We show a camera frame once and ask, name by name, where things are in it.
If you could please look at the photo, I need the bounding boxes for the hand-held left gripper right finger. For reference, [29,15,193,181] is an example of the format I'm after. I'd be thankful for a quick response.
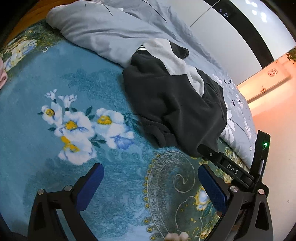
[198,164,274,241]

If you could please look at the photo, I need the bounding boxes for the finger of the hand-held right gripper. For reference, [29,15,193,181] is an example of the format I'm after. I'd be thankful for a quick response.
[198,144,255,186]

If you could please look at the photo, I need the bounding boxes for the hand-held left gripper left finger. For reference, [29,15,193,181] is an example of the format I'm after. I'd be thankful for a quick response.
[28,163,104,241]

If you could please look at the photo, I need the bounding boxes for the black and white fleece jacket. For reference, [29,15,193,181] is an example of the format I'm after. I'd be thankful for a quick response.
[122,38,228,157]

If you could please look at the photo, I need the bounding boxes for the blue floral blanket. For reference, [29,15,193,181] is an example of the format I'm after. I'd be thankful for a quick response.
[0,20,251,241]

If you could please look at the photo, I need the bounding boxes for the person's toes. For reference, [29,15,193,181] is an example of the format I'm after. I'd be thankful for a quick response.
[166,232,189,241]

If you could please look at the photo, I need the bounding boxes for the green plant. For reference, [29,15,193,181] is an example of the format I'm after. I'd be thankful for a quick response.
[286,47,296,65]

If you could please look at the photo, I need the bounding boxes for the white wardrobe with black stripe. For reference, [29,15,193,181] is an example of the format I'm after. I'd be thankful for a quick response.
[159,0,296,87]

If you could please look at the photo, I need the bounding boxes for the pink cloth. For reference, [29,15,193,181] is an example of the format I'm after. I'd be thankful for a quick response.
[0,58,9,89]

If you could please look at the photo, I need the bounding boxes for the grey floral duvet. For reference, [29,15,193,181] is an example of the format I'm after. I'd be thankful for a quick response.
[46,0,258,165]

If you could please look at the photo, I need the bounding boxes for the wooden bed frame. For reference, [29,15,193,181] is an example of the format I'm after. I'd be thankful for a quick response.
[6,0,78,45]

